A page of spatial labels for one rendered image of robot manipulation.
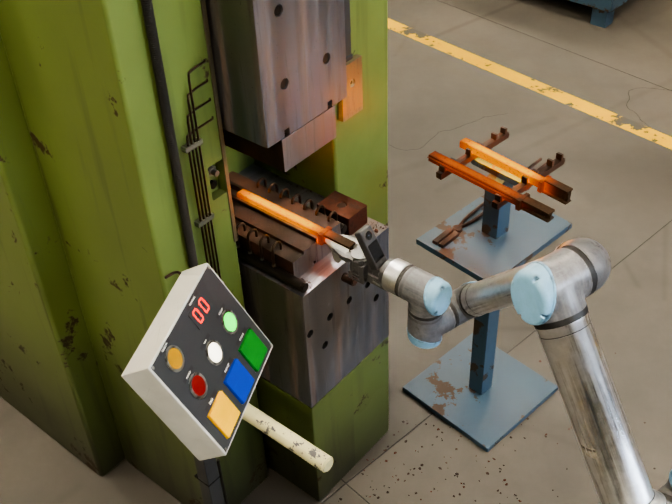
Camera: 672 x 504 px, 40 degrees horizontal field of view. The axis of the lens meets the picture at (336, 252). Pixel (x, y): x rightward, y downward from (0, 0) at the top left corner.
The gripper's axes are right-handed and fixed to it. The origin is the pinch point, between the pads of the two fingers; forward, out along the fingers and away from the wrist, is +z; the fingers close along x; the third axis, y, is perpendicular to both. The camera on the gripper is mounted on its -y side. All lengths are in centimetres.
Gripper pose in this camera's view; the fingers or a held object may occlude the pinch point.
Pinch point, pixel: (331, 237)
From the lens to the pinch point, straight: 247.0
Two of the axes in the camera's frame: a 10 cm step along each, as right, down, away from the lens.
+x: 6.4, -5.1, 5.8
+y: 0.3, 7.7, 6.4
